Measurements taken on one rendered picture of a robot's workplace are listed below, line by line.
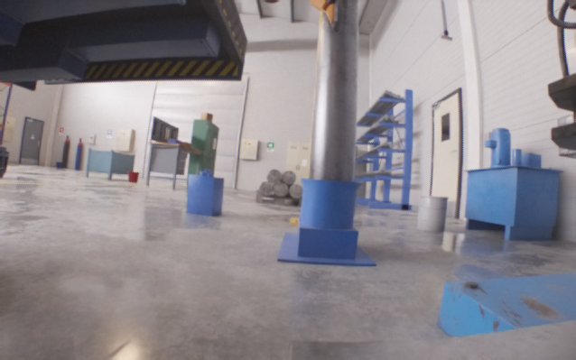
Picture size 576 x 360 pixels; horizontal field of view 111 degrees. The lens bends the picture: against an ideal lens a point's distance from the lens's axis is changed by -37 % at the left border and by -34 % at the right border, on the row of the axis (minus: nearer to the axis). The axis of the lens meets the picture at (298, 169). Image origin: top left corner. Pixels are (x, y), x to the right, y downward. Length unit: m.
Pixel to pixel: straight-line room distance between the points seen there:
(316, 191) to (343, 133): 0.30
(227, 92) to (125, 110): 4.85
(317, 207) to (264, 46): 11.12
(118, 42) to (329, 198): 1.03
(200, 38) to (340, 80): 0.92
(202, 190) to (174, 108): 9.80
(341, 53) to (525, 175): 1.90
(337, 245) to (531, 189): 1.92
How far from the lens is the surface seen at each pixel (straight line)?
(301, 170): 10.15
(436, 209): 2.76
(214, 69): 0.88
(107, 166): 7.58
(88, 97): 15.28
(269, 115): 11.07
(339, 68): 1.46
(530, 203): 2.75
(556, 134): 0.52
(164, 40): 0.69
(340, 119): 1.37
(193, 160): 7.28
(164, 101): 12.52
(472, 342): 0.41
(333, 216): 1.31
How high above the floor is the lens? 0.33
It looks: 3 degrees up
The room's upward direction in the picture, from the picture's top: 5 degrees clockwise
